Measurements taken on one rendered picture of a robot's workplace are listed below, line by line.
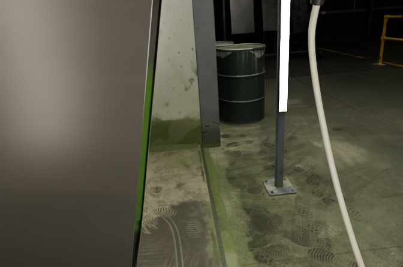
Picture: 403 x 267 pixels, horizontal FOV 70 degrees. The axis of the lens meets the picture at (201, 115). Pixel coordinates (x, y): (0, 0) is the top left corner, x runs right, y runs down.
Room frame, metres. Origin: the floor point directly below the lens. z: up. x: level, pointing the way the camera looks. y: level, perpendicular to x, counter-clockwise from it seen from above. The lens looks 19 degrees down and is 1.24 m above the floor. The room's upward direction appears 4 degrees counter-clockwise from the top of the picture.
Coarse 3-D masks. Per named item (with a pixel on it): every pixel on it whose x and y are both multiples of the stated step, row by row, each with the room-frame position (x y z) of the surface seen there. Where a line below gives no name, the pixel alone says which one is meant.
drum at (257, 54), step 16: (256, 48) 3.12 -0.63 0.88; (224, 64) 3.20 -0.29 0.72; (240, 64) 3.11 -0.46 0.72; (256, 64) 3.15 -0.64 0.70; (224, 80) 3.21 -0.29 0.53; (240, 80) 3.11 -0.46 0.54; (256, 80) 3.15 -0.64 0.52; (224, 96) 3.22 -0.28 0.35; (240, 96) 3.12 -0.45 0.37; (256, 96) 3.15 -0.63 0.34; (224, 112) 3.22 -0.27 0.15; (240, 112) 3.12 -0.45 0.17; (256, 112) 3.15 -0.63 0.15
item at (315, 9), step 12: (312, 12) 0.68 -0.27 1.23; (312, 24) 0.69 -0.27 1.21; (312, 36) 0.70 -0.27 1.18; (312, 48) 0.70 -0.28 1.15; (312, 60) 0.70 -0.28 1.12; (312, 72) 0.70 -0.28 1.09; (312, 84) 0.70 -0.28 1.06; (324, 120) 0.68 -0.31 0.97; (324, 132) 0.67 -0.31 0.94; (324, 144) 0.67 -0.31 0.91; (336, 180) 0.64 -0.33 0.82; (336, 192) 0.63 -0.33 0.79; (348, 228) 0.60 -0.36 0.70; (360, 264) 0.57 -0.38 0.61
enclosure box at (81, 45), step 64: (0, 0) 0.39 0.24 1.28; (64, 0) 0.40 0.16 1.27; (128, 0) 0.41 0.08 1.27; (0, 64) 0.39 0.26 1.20; (64, 64) 0.40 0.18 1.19; (128, 64) 0.41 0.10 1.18; (0, 128) 0.39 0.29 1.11; (64, 128) 0.40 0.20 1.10; (128, 128) 0.41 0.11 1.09; (0, 192) 0.39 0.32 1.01; (64, 192) 0.40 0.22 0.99; (128, 192) 0.40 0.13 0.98; (0, 256) 0.38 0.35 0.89; (64, 256) 0.39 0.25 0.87; (128, 256) 0.40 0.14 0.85
